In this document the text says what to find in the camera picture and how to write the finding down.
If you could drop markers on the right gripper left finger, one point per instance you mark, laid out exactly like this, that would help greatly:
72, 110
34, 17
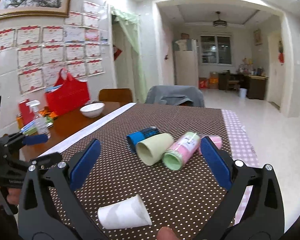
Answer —
57, 213

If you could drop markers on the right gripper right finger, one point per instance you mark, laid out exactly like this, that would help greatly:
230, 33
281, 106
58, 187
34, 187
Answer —
263, 217

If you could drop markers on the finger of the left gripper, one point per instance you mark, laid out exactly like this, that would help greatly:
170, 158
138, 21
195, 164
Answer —
21, 140
48, 160

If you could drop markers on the white paper cup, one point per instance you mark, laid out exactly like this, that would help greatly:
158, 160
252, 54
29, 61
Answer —
130, 213

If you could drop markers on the blue black cup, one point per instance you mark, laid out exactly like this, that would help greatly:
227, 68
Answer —
134, 138

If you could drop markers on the pink ribbed cup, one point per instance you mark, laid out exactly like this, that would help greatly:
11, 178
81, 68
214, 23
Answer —
213, 142

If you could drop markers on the cream yellow cup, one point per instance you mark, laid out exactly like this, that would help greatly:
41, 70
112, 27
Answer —
150, 150

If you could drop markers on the person's right hand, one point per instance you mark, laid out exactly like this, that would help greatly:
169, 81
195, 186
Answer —
165, 233

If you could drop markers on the clear spray bottle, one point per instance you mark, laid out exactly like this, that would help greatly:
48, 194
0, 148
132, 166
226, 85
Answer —
39, 120

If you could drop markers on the white ceramic bowl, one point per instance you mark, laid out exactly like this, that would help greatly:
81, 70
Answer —
92, 110

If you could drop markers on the red felt bag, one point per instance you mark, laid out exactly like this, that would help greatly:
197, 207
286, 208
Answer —
69, 95

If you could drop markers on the wooden chair back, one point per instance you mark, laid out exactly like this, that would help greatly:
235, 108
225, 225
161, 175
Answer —
123, 95

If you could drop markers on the brown polka dot tablecloth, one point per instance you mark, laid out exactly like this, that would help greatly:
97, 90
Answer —
182, 200

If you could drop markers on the pink green jar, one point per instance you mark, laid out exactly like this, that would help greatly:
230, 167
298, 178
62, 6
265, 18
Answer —
176, 157

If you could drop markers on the white waste bin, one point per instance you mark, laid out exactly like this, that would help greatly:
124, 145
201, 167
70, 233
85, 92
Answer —
242, 93

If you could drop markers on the dark wooden desk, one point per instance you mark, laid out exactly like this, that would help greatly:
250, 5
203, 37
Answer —
255, 85

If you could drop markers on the chair with grey cover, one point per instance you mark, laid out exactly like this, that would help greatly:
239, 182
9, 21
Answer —
175, 95

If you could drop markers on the wooden desk chair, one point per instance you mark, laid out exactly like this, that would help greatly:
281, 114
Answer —
231, 84

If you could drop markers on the green door curtain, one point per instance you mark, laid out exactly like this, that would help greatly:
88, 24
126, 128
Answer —
129, 71

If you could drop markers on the white refrigerator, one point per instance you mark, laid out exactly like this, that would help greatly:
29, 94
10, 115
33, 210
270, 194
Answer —
186, 62

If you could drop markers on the window with dark panes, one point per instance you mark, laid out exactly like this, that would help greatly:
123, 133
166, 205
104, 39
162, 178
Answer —
216, 50

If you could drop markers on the small framed picture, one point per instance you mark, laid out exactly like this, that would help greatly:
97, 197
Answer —
257, 37

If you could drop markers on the ceiling lamp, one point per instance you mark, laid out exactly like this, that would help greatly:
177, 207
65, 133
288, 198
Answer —
219, 23

